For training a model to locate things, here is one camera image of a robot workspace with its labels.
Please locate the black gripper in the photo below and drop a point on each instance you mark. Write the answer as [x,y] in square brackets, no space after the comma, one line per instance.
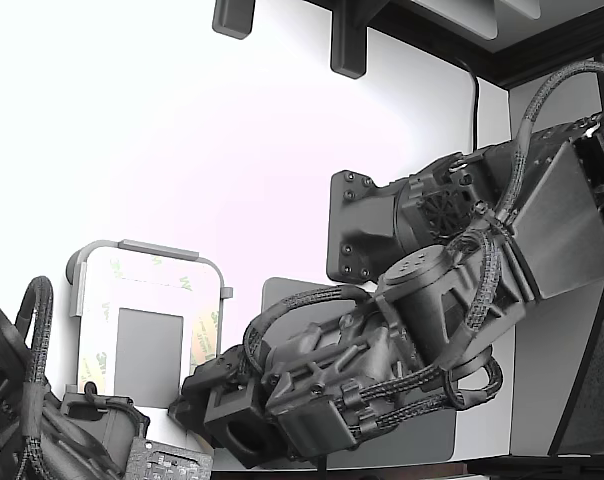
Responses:
[222,372]

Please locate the black six-joint robot arm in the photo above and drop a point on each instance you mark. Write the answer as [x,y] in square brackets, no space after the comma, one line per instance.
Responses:
[557,225]

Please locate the dark textured panel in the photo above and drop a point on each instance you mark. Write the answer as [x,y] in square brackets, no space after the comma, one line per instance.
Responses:
[167,457]

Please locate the white framed display panel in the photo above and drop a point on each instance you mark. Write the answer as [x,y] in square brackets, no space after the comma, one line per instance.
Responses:
[149,350]

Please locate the black machine block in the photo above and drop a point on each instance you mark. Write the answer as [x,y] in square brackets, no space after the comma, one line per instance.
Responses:
[97,420]

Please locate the gray flat plate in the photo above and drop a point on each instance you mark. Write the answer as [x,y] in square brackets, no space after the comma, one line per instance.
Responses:
[282,295]

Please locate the gray fixture with round legs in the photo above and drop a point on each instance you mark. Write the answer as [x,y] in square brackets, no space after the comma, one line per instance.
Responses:
[157,248]

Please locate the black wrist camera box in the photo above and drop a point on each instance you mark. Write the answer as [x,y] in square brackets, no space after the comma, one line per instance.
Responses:
[227,405]

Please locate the short black bracket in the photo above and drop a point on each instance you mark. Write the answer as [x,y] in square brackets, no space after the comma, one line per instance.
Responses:
[232,17]

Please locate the tall black bracket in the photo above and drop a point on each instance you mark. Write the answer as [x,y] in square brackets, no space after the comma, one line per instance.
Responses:
[348,40]

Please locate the dark overhead frame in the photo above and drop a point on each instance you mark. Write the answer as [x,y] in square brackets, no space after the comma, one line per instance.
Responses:
[532,55]

